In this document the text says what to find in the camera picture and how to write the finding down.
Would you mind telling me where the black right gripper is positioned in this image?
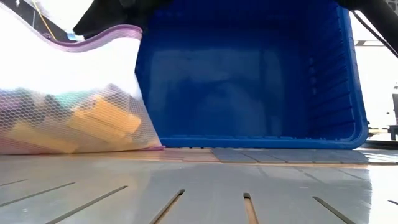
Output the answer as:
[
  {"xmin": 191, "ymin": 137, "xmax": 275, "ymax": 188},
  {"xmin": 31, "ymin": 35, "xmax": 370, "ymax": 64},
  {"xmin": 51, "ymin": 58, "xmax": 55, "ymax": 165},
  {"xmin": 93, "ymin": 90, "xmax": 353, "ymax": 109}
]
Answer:
[{"xmin": 72, "ymin": 0, "xmax": 175, "ymax": 40}]

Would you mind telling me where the blue plastic bin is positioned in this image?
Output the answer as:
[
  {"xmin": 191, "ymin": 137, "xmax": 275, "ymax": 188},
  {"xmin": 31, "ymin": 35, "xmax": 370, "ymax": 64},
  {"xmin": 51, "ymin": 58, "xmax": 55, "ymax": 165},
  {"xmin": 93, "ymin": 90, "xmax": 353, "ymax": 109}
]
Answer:
[{"xmin": 134, "ymin": 0, "xmax": 370, "ymax": 151}]

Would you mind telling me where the long grey slotted divider board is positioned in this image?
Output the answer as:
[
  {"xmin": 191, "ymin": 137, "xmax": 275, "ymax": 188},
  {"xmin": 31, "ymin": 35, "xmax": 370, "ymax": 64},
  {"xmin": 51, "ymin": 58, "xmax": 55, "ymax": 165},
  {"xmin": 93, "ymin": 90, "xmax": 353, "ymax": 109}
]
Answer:
[{"xmin": 0, "ymin": 151, "xmax": 398, "ymax": 224}]

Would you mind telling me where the yellow hanging cable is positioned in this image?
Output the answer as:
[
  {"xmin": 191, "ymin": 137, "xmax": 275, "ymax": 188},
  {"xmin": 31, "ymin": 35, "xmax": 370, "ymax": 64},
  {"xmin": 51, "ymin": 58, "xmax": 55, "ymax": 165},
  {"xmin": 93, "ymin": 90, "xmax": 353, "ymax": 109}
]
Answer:
[{"xmin": 30, "ymin": 0, "xmax": 57, "ymax": 41}]

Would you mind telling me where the teal wooden block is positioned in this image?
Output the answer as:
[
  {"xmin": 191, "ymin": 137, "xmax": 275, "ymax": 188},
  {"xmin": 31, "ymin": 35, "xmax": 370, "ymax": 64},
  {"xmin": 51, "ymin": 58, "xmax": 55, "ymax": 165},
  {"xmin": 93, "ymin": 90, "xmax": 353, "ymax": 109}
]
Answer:
[{"xmin": 55, "ymin": 91, "xmax": 91, "ymax": 108}]

